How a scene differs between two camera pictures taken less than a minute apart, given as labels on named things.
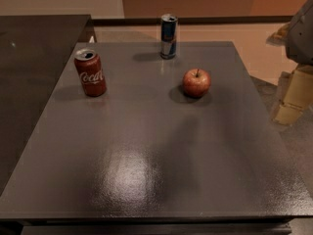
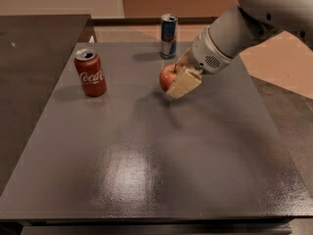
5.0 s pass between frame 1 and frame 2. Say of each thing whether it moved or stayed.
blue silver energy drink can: stayed
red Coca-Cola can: stayed
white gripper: moved
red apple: moved
